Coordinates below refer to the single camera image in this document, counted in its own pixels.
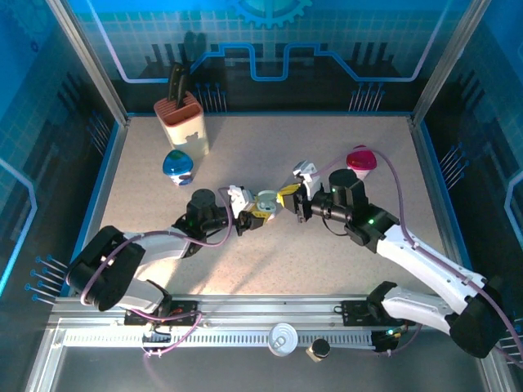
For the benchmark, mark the small jar black lid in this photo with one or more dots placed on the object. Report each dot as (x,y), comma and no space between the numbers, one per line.
(319,348)

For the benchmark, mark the magenta egg-shaped toy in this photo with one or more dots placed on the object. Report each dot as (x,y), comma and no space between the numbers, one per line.
(361,159)

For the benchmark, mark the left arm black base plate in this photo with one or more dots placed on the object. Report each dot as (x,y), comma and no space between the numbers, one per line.
(186,306)

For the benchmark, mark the blue egg-shaped toy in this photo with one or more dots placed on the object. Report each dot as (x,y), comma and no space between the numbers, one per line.
(177,163)

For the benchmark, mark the pale green earbud case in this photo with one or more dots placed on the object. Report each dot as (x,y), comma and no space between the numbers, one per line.
(265,200)

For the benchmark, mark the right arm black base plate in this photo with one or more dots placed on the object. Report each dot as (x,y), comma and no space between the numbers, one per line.
(353,312)

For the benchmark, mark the beige knife block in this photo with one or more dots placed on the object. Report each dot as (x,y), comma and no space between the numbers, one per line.
(188,126)

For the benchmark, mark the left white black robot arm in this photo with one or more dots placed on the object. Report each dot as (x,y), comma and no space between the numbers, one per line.
(159,245)

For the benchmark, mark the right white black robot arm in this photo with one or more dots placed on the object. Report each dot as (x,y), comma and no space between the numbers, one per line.
(429,265)

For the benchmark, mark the aluminium frame post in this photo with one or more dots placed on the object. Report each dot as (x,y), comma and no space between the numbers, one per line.
(90,61)
(447,61)

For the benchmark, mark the aluminium front rail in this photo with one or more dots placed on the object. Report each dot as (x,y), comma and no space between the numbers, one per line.
(265,306)

